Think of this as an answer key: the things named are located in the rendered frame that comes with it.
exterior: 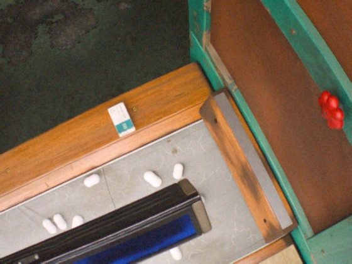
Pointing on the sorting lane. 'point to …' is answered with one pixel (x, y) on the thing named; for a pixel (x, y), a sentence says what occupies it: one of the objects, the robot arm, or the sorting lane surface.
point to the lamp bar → (127, 231)
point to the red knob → (331, 110)
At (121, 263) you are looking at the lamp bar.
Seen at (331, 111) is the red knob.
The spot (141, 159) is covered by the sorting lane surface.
